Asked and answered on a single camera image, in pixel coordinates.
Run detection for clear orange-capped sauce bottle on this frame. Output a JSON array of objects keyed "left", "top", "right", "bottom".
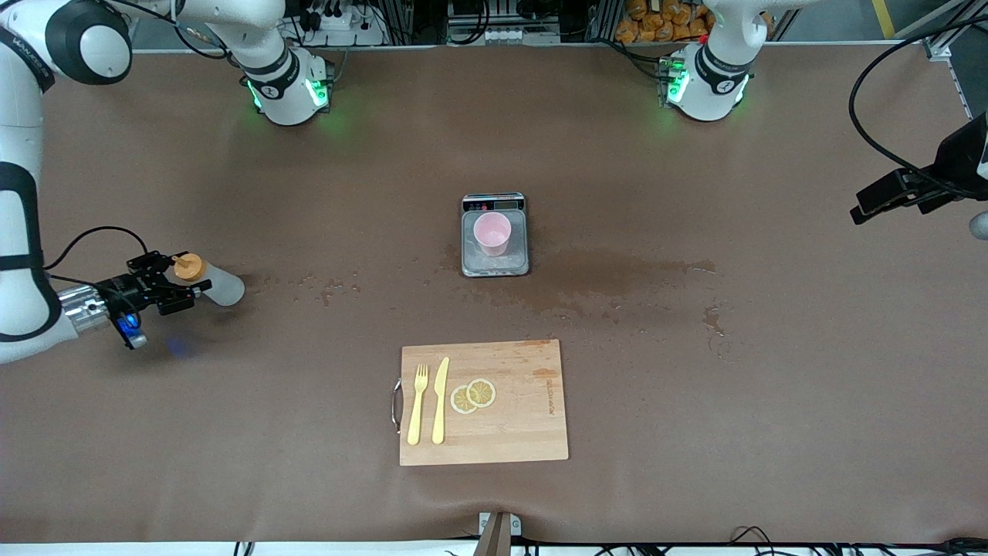
[{"left": 172, "top": 253, "right": 245, "bottom": 307}]

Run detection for pink plastic cup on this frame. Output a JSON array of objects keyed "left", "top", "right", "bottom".
[{"left": 472, "top": 212, "right": 513, "bottom": 258}]

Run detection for yellow plastic fork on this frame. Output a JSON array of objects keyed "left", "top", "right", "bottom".
[{"left": 407, "top": 364, "right": 429, "bottom": 446}]

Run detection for yellow plastic knife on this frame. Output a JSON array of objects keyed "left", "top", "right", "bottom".
[{"left": 431, "top": 357, "right": 450, "bottom": 446}]

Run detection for orange snack bags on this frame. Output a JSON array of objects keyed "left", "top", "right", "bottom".
[{"left": 615, "top": 0, "right": 715, "bottom": 44}]

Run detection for white power strip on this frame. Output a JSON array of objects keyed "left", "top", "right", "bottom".
[{"left": 305, "top": 6, "right": 387, "bottom": 46}]

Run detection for grey digital kitchen scale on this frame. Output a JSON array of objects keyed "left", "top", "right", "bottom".
[{"left": 461, "top": 193, "right": 531, "bottom": 277}]

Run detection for wooden cutting board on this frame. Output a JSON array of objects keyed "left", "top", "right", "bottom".
[{"left": 392, "top": 339, "right": 570, "bottom": 467}]

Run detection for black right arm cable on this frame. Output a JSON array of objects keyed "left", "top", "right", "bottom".
[{"left": 42, "top": 225, "right": 151, "bottom": 283}]

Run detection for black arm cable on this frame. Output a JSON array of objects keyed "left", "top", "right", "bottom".
[
  {"left": 42, "top": 225, "right": 151, "bottom": 283},
  {"left": 848, "top": 15, "right": 988, "bottom": 194}
]

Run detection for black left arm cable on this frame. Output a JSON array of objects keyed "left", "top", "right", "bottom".
[{"left": 848, "top": 15, "right": 988, "bottom": 194}]

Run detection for aluminium frame profile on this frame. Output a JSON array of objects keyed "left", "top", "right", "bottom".
[{"left": 922, "top": 0, "right": 988, "bottom": 117}]

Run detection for black floor cables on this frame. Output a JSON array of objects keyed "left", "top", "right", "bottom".
[{"left": 729, "top": 526, "right": 988, "bottom": 556}]

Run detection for metal table edge bracket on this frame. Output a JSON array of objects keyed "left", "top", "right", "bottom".
[{"left": 477, "top": 511, "right": 523, "bottom": 556}]

